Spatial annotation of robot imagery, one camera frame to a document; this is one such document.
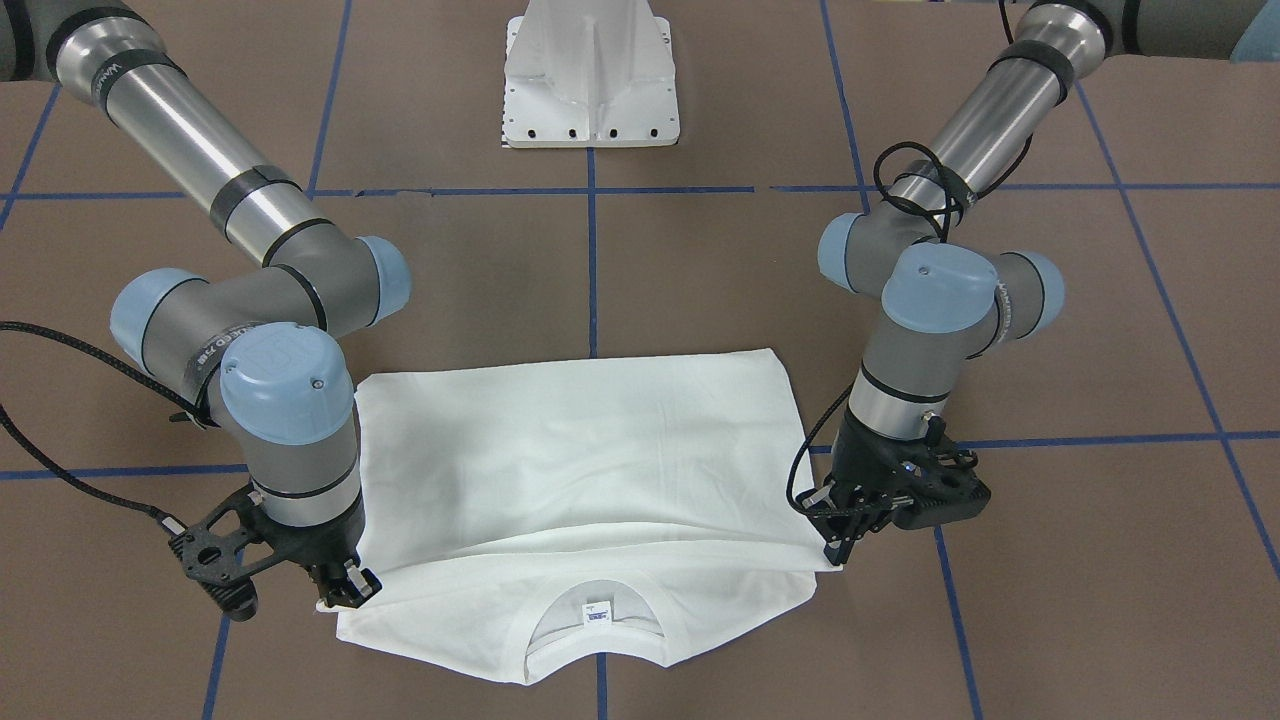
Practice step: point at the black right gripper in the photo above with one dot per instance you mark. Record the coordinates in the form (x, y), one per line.
(318, 546)

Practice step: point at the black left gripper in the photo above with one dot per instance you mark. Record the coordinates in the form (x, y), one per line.
(860, 462)

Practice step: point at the white printed t-shirt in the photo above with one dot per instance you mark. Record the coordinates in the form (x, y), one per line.
(522, 517)

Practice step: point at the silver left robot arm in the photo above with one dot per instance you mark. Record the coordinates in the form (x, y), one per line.
(941, 304)

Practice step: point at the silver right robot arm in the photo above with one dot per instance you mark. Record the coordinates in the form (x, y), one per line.
(256, 355)

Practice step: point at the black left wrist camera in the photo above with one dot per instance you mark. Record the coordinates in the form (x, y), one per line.
(942, 486)

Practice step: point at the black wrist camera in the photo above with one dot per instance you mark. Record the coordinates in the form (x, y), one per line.
(942, 486)
(209, 552)

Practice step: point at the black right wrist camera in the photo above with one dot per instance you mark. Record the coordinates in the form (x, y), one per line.
(209, 552)

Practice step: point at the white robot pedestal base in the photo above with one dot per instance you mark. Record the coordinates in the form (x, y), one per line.
(589, 75)

